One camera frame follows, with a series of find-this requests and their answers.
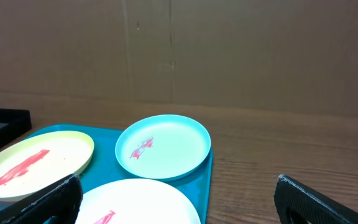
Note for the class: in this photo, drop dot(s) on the light blue plate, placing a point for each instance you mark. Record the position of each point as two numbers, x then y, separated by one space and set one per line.
163 147

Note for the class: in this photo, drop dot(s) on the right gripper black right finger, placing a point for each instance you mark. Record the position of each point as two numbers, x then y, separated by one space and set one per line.
296 203

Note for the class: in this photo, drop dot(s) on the teal plastic serving tray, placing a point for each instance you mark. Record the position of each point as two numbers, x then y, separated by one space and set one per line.
105 168

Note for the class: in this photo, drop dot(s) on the yellow plate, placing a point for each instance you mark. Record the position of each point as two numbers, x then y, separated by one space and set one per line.
34 163

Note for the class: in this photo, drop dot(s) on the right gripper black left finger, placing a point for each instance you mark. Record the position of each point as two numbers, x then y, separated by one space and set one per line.
58 203

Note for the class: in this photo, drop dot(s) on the white plate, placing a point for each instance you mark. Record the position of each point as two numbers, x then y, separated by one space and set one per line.
136 201

